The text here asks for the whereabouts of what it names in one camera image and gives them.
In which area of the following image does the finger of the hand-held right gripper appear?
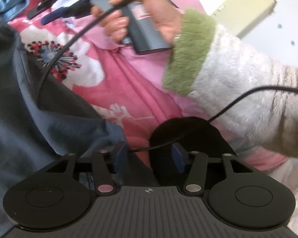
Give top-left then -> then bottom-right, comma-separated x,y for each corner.
27,0 -> 87,20
42,5 -> 76,26

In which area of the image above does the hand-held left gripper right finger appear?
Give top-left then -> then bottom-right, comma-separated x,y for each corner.
172,144 -> 256,195

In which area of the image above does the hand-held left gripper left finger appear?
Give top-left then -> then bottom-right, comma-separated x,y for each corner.
47,142 -> 128,195

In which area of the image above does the dark navy garment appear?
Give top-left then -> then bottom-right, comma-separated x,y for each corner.
0,21 -> 130,238

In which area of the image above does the person's right hand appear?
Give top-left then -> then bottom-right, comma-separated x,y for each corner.
91,0 -> 186,47

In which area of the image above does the pink floral fleece blanket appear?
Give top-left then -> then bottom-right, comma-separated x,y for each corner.
5,7 -> 210,160

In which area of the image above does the cream cabinet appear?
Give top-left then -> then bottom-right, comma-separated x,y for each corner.
191,0 -> 278,39

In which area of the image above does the person's fluffy white robe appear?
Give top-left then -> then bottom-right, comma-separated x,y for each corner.
282,158 -> 298,236

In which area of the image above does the black cable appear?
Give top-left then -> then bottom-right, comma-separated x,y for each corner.
128,86 -> 298,153
37,0 -> 139,102

